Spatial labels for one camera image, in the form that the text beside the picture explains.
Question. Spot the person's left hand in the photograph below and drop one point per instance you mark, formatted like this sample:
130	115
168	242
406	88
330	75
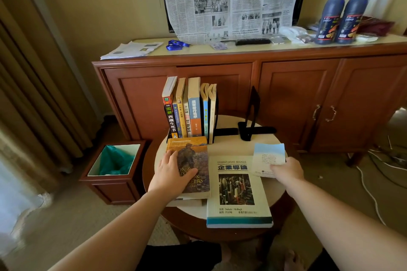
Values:
168	182

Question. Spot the person's right hand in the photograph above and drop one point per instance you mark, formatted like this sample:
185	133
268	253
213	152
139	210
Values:
291	174

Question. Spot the small white blue book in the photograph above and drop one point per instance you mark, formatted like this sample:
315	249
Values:
267	156

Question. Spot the lavender cover book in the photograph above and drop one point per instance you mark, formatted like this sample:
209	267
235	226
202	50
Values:
190	203

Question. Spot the yellow painting cover paperback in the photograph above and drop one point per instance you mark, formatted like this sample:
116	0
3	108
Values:
197	159

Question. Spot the large white teal textbook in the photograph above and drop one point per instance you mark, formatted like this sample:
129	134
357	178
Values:
238	210

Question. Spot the dark figure cover book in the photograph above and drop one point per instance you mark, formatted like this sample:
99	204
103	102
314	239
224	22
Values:
177	118

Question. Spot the yellow picture storybook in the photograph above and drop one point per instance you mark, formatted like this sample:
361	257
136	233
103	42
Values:
181	112

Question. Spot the black metal bookend rack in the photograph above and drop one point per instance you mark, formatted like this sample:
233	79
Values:
225	132

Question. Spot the yellowed blue cover book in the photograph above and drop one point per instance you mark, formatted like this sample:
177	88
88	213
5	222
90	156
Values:
205	115

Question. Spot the grey cover book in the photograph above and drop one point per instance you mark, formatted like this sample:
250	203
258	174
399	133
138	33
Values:
212	115

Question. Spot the person's left forearm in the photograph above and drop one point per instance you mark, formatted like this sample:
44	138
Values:
111	242

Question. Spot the person's right forearm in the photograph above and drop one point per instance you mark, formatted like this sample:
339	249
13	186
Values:
343	226

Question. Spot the person's right leg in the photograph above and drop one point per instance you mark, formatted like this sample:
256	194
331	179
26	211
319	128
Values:
324	264

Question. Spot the green bin liner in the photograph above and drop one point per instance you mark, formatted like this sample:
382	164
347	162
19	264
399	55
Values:
114	161

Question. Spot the wooden trash bin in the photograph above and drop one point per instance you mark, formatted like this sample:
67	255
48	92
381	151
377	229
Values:
108	191

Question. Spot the round wooden table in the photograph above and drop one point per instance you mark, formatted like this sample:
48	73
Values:
235	147

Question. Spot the wooden sideboard cabinet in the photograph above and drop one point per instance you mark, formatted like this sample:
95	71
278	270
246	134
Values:
136	99

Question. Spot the small clear packet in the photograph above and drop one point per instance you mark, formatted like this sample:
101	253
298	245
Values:
304	39

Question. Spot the folded newspaper pile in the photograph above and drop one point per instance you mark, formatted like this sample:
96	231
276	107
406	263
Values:
130	50

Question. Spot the black remote control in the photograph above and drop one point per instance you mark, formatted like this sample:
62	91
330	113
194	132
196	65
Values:
252	41

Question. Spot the white plastic bag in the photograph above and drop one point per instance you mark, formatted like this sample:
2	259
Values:
292	31

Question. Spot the small lavender packet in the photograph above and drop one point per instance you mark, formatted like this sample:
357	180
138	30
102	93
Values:
218	46

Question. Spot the grey blue flat booklet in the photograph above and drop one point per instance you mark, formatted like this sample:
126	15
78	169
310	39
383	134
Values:
313	27

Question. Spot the small white box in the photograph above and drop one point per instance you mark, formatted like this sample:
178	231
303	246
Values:
366	38

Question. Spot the white sheer curtain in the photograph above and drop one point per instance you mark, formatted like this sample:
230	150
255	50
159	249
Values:
12	210

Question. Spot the dark blue red-capped bottle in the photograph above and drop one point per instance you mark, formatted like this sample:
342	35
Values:
329	16
351	16

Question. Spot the beige curtain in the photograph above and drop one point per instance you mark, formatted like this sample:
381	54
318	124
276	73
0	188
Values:
31	89

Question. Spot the dark red bag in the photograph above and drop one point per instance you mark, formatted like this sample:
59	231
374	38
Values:
378	27

